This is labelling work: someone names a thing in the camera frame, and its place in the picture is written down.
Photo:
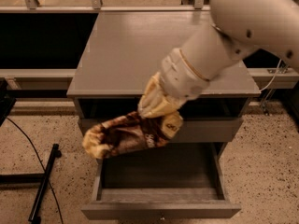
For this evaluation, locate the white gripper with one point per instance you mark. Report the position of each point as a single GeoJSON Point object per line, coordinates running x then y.
{"type": "Point", "coordinates": [177, 76]}

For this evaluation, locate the brown chip bag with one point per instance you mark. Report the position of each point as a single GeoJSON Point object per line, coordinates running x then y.
{"type": "Point", "coordinates": [130, 133]}

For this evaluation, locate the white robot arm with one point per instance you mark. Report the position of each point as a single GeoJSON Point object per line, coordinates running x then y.
{"type": "Point", "coordinates": [233, 31]}

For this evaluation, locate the closed grey drawer with knob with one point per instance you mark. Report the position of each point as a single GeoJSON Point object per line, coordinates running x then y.
{"type": "Point", "coordinates": [207, 131]}

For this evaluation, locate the grey wooden drawer cabinet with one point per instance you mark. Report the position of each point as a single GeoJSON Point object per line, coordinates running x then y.
{"type": "Point", "coordinates": [126, 49]}

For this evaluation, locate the open bottom grey drawer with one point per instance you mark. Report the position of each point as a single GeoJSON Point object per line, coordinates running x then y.
{"type": "Point", "coordinates": [173, 182]}

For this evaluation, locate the black metal stand base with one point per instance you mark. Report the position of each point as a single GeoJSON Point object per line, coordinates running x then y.
{"type": "Point", "coordinates": [41, 179]}

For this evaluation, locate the black equipment at left edge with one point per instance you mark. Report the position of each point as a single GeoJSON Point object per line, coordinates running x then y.
{"type": "Point", "coordinates": [7, 100]}

